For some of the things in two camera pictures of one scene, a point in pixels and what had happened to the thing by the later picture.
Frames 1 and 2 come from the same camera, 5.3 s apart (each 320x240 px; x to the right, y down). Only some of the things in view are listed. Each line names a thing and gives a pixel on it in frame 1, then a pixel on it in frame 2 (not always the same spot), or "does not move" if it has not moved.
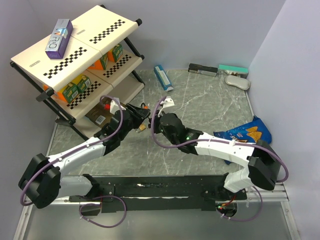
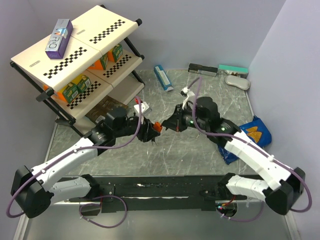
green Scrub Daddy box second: (83, 82) does not move
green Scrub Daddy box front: (68, 92) does not move
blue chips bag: (252, 132) does not move
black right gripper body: (169, 136) → (186, 116)
